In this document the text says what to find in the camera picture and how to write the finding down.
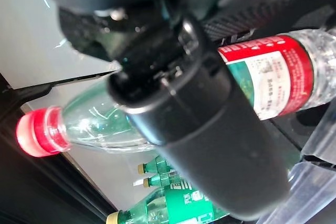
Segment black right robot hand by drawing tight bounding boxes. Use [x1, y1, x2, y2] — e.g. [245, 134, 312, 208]
[34, 0, 336, 221]

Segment water bottle red cap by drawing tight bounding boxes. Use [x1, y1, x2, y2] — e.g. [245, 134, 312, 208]
[15, 26, 336, 158]

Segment black shelf board clear rail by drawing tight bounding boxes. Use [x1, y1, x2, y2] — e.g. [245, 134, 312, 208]
[251, 161, 336, 224]
[270, 103, 336, 168]

